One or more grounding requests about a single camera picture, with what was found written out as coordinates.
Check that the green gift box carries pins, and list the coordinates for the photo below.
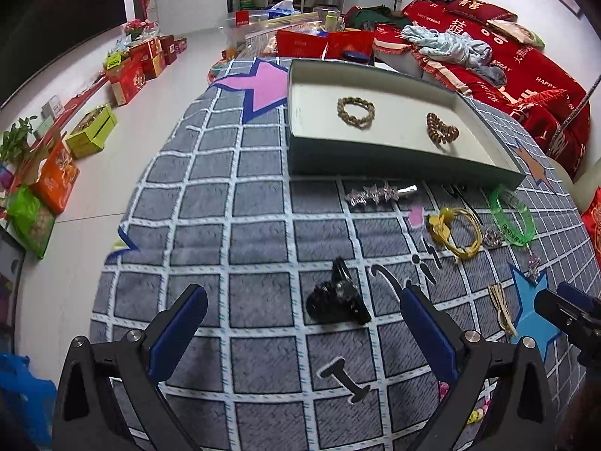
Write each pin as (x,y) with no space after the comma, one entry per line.
(91,131)

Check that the person's right forearm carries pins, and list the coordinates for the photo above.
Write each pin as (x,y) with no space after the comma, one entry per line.
(584,423)

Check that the clear plastic box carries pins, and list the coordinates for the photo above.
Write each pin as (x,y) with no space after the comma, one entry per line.
(249,33)

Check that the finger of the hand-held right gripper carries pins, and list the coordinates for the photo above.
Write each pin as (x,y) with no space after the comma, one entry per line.
(582,297)
(563,312)

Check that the beige cushion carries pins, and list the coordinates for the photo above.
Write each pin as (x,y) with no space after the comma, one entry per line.
(514,32)

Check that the crystal star hair clip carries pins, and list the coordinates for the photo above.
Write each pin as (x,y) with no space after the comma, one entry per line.
(371,195)

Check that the green snack bag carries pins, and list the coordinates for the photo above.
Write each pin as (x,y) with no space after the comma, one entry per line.
(30,223)

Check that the blue tissue box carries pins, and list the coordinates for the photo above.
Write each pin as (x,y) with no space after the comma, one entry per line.
(282,8)

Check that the small crystal clip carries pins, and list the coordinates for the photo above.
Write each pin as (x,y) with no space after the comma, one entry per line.
(533,265)

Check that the small silver clip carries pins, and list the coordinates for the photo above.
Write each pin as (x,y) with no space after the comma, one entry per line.
(490,239)

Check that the dark green clothes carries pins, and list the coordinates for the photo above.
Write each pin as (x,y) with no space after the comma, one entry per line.
(371,16)

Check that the red gift bag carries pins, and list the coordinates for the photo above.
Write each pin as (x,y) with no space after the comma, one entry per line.
(300,44)
(350,40)

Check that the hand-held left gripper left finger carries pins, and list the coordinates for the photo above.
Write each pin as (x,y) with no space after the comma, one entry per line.
(181,333)

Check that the grey cloth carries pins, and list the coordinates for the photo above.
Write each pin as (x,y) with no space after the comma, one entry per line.
(490,75)

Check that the black hair claw clip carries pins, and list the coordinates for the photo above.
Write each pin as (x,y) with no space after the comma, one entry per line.
(338,296)

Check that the orange snack bag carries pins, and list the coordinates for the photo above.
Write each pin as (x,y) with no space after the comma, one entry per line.
(56,178)

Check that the grey checked star tablecloth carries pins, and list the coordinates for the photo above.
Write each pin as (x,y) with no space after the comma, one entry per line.
(263,268)

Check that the blue plastic bag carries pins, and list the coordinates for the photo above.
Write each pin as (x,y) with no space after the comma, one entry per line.
(26,399)

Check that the pink flower bouquet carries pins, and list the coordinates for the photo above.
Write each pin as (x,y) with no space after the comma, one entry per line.
(138,28)

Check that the red sofa cover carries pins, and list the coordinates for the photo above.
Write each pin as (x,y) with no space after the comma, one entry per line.
(540,75)

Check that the light blue clothes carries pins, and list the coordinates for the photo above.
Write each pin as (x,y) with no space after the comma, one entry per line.
(446,44)

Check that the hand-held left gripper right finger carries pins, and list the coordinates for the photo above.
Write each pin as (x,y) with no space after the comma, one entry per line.
(427,329)

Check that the green and white tray box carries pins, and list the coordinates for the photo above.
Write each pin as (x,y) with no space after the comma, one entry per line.
(399,117)

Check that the green potted plant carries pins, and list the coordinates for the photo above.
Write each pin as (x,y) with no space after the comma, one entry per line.
(16,141)

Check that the red patterned gift box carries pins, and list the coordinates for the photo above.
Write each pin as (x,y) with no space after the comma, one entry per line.
(127,82)

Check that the silver tinsel strip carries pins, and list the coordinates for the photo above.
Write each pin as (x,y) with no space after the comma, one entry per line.
(575,110)

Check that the dark red gift box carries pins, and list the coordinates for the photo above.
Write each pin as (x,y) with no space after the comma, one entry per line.
(173,49)

